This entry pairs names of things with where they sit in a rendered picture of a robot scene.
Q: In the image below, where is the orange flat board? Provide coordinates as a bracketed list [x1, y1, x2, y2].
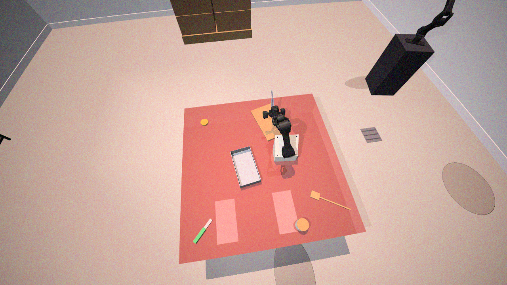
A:
[251, 103, 282, 141]

